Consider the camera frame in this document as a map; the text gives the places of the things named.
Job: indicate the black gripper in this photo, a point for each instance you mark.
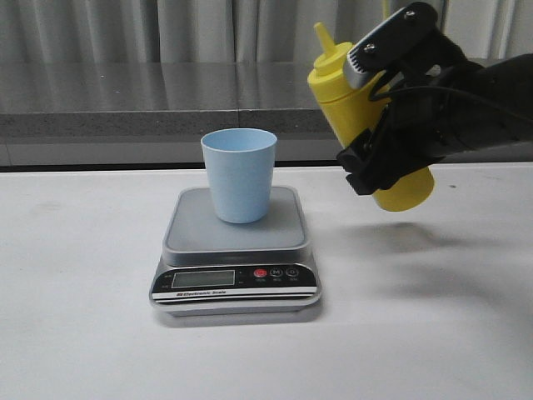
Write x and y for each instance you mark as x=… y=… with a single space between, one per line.
x=444 y=104

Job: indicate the yellow squeeze bottle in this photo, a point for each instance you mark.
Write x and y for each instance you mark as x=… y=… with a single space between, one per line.
x=349 y=113

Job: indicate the light blue plastic cup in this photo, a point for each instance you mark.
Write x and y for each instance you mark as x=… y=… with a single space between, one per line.
x=239 y=164

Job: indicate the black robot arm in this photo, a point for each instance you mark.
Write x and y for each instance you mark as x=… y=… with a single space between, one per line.
x=439 y=104

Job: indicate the silver electronic kitchen scale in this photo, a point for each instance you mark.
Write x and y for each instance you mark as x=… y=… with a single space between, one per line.
x=212 y=267

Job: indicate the grey stone counter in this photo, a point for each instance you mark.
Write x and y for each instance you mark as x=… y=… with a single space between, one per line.
x=137 y=114

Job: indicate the grey pleated curtain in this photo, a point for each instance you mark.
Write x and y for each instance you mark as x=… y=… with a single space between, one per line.
x=180 y=31

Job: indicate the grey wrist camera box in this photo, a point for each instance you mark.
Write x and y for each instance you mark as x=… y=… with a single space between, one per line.
x=388 y=42

